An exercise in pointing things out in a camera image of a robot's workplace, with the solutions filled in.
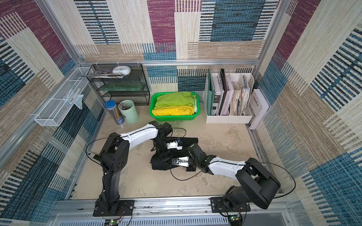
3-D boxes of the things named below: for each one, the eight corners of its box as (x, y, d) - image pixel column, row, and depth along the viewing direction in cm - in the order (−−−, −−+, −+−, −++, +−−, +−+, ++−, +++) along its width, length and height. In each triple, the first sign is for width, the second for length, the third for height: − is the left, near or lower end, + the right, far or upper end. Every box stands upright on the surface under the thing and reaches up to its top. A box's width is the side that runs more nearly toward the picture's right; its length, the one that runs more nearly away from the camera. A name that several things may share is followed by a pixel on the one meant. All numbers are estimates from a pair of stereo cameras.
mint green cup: (126, 124, 111) (117, 108, 97) (128, 115, 117) (121, 98, 103) (137, 124, 111) (130, 108, 97) (139, 115, 117) (133, 98, 103)
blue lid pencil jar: (114, 125, 110) (102, 107, 95) (116, 118, 115) (106, 100, 100) (124, 125, 110) (114, 107, 95) (126, 118, 115) (117, 99, 100)
